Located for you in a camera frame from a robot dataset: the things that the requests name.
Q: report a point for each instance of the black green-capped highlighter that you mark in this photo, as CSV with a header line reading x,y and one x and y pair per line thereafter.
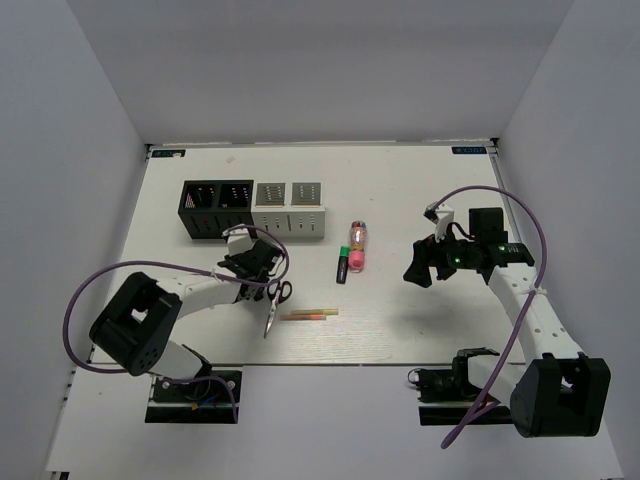
x,y
343,265

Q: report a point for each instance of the black handled scissors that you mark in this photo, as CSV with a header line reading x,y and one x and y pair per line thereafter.
x,y
277,294

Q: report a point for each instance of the blue corner label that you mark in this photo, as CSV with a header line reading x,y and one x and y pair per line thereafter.
x,y
168,153
469,150

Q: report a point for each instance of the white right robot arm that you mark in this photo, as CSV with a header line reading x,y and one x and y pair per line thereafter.
x,y
559,391

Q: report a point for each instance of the blue right corner label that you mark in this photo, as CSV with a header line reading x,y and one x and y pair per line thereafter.
x,y
469,150

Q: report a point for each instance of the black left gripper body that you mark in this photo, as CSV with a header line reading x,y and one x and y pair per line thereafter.
x,y
237,257

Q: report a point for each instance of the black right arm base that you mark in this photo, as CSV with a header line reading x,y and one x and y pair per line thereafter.
x,y
445,393

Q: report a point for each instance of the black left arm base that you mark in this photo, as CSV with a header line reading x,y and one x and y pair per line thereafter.
x,y
207,402

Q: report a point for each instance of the blue left corner label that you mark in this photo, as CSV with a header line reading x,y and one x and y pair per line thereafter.
x,y
168,153

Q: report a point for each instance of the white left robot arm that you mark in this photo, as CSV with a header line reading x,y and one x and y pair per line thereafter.
x,y
135,327

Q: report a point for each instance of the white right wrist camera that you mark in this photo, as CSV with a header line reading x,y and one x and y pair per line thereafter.
x,y
441,215

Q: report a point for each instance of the black two-slot organizer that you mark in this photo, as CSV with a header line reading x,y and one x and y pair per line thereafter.
x,y
209,207

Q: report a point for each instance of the pink transparent tube case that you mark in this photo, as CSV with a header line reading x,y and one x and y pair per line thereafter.
x,y
357,246

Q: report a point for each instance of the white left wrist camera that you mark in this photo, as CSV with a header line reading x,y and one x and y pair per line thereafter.
x,y
238,240

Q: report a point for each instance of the yellow slim highlighter pen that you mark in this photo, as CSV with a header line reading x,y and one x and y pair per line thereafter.
x,y
316,312

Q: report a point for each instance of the white two-slot organizer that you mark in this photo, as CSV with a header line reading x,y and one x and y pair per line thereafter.
x,y
289,210

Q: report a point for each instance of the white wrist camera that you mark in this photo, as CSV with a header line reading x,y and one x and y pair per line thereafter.
x,y
441,215
238,240

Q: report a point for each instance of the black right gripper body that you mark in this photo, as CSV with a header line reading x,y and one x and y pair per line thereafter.
x,y
454,254

